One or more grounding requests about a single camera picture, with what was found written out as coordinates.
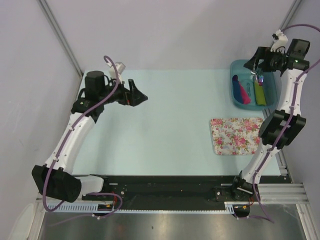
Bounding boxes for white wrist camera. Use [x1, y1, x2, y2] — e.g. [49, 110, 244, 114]
[107, 62, 126, 84]
[270, 29, 288, 52]

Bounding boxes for floral cloth mat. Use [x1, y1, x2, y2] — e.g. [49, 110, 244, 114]
[210, 117, 263, 156]

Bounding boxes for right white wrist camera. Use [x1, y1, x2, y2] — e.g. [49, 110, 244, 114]
[270, 29, 288, 52]

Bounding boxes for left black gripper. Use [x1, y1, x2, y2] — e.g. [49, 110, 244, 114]
[99, 76, 147, 107]

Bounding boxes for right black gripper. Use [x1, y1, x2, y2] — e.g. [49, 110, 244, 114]
[243, 46, 286, 73]

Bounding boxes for white slotted cable duct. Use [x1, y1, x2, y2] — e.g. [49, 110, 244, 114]
[46, 202, 236, 215]

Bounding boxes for dark blue paper napkin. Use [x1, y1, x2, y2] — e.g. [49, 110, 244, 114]
[232, 75, 246, 104]

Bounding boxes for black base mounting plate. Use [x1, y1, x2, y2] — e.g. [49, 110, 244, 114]
[74, 174, 292, 211]

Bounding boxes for teal plastic bin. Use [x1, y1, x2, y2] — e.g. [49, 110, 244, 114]
[229, 59, 278, 111]

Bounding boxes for iridescent fork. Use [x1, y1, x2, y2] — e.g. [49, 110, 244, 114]
[256, 74, 264, 86]

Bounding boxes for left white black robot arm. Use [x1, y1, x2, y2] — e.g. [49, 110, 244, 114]
[31, 70, 148, 203]

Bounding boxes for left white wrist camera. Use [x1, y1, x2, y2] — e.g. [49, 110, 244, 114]
[107, 62, 126, 84]

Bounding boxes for green rolled napkin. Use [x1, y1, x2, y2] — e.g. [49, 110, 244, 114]
[254, 81, 267, 106]

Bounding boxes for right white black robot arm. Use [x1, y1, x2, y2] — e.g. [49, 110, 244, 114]
[230, 38, 311, 201]

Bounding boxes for aluminium rail frame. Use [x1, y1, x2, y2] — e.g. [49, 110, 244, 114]
[36, 109, 311, 240]

